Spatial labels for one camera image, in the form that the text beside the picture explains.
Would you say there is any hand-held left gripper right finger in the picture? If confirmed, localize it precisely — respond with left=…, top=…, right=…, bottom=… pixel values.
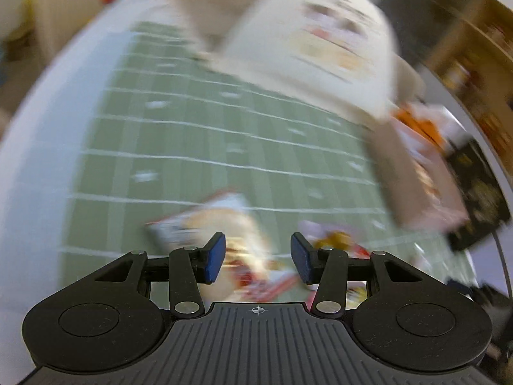
left=290, top=232, right=423, bottom=319

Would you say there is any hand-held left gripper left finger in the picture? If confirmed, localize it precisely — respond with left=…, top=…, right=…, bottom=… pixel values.
left=93, top=232, right=227, bottom=319

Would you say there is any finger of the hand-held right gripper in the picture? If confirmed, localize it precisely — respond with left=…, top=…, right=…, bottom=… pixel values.
left=445, top=281, right=475, bottom=295

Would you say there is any round rice cracker packet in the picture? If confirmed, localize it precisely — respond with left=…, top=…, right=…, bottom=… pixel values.
left=144, top=192, right=301, bottom=301

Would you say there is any pink cardboard box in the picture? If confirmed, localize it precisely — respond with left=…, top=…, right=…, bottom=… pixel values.
left=366, top=104, right=471, bottom=233

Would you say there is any red and yellow snack packet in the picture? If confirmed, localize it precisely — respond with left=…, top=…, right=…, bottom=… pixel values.
left=300, top=220, right=371, bottom=309

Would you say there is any black snack bag gold print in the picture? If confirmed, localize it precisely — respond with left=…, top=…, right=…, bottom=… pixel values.
left=445, top=136, right=511, bottom=251

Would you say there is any orange tissue box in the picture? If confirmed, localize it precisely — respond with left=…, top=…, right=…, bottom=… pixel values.
left=391, top=104, right=447, bottom=151

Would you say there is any cream printed food cover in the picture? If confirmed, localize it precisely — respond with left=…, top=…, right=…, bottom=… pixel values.
left=176, top=0, right=425, bottom=129

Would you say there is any wooden shelf unit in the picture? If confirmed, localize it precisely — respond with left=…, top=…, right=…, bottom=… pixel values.
left=417, top=0, right=513, bottom=129

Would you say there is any beige chair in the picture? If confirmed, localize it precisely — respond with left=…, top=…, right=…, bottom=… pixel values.
left=24, top=0, right=101, bottom=41

